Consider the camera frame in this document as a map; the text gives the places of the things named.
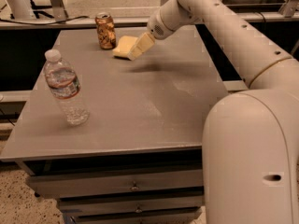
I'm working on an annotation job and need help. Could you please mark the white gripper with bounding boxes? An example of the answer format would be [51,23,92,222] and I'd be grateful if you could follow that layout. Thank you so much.
[128,8,174,61]

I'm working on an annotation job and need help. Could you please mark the yellow sponge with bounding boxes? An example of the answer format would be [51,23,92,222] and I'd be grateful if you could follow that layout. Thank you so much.
[112,35,137,60]

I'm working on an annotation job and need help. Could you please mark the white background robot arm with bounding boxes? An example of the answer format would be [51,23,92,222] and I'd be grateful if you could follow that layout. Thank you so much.
[7,0,35,20]

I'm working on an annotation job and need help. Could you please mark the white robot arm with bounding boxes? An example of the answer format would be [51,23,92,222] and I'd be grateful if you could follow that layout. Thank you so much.
[148,0,299,224]

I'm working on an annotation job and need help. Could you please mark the orange soda can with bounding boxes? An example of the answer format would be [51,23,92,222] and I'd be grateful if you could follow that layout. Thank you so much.
[95,12,116,49]

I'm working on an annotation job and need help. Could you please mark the clear plastic water bottle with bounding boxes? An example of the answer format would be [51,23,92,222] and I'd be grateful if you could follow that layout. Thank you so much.
[43,49,90,126]

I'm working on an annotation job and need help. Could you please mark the grey drawer cabinet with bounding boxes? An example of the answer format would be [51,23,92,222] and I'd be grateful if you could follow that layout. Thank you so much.
[0,26,232,224]

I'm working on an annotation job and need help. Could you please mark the middle grey drawer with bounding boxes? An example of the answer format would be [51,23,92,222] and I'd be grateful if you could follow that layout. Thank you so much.
[59,196,204,217]

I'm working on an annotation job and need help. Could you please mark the grey drawer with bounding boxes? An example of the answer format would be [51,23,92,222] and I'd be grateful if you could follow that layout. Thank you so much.
[75,207,201,224]
[27,170,204,199]
[59,196,204,217]

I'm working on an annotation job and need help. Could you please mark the top grey drawer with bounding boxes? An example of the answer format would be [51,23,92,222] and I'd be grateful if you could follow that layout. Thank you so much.
[27,170,204,199]

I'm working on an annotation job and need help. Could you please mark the bottom grey drawer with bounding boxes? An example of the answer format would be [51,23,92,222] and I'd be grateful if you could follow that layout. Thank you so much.
[75,207,201,224]

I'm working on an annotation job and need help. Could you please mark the lower grey side rail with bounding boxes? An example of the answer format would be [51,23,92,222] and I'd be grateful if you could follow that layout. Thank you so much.
[223,80,248,92]

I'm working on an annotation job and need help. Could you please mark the black cable on rail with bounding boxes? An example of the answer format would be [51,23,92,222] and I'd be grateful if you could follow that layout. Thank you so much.
[0,15,91,26]

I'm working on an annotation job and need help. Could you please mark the grey metal rail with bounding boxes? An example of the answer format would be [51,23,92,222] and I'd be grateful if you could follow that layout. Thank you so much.
[0,11,299,30]

